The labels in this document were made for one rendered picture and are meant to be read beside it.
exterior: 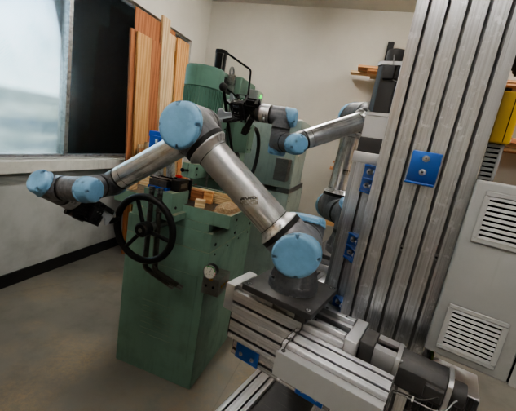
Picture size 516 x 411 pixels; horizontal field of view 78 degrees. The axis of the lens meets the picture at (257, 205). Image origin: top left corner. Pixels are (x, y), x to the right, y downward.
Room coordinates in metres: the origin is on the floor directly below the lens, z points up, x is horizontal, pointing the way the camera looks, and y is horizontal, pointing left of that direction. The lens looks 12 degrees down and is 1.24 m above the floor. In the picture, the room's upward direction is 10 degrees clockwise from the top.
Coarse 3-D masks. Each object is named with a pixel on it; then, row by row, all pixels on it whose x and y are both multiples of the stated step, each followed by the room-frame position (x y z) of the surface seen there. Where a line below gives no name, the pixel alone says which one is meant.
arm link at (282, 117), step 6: (270, 108) 1.30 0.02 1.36; (276, 108) 1.30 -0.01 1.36; (282, 108) 1.30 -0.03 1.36; (288, 108) 1.29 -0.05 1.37; (294, 108) 1.30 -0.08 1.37; (270, 114) 1.30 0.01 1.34; (276, 114) 1.29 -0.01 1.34; (282, 114) 1.29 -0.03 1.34; (288, 114) 1.28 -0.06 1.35; (294, 114) 1.28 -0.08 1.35; (270, 120) 1.31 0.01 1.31; (276, 120) 1.29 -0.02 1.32; (282, 120) 1.29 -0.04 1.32; (288, 120) 1.28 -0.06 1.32; (294, 120) 1.28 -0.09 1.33; (276, 126) 1.29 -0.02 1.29; (282, 126) 1.29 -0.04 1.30; (288, 126) 1.30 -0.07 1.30; (294, 126) 1.31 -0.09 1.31
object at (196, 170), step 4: (184, 164) 1.49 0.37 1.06; (188, 164) 1.48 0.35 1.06; (192, 164) 1.48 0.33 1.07; (196, 164) 1.49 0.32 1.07; (184, 168) 1.49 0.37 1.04; (188, 168) 1.48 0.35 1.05; (192, 168) 1.48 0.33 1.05; (196, 168) 1.49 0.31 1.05; (200, 168) 1.53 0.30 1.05; (184, 172) 1.49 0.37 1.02; (188, 172) 1.48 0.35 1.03; (192, 172) 1.48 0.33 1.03; (196, 172) 1.50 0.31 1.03; (200, 172) 1.53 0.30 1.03; (204, 172) 1.57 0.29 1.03; (184, 176) 1.49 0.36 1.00; (188, 176) 1.48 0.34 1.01; (192, 176) 1.48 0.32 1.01; (196, 176) 1.50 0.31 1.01; (200, 176) 1.54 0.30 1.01; (204, 176) 1.58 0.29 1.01
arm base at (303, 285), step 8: (272, 272) 0.90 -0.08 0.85; (272, 280) 0.87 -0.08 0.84; (280, 280) 0.85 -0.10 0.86; (288, 280) 0.84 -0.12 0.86; (296, 280) 0.84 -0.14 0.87; (304, 280) 0.85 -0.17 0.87; (312, 280) 0.86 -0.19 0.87; (272, 288) 0.86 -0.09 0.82; (280, 288) 0.84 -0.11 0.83; (288, 288) 0.83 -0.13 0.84; (296, 288) 0.84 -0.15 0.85; (304, 288) 0.85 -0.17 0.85; (312, 288) 0.85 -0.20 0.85; (288, 296) 0.83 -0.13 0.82; (296, 296) 0.83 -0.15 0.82; (304, 296) 0.84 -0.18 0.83; (312, 296) 0.85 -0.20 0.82
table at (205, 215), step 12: (132, 192) 1.43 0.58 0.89; (192, 204) 1.39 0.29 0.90; (216, 204) 1.47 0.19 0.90; (180, 216) 1.31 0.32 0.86; (192, 216) 1.34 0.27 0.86; (204, 216) 1.33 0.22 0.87; (216, 216) 1.31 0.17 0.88; (228, 216) 1.30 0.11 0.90; (240, 216) 1.42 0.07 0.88; (228, 228) 1.30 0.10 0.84
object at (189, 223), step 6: (132, 210) 1.43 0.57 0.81; (180, 222) 1.36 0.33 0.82; (186, 222) 1.35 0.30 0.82; (192, 222) 1.34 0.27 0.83; (198, 222) 1.33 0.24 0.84; (192, 228) 1.34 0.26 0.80; (198, 228) 1.33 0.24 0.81; (204, 228) 1.33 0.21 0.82; (210, 228) 1.34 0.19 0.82; (216, 228) 1.40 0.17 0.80
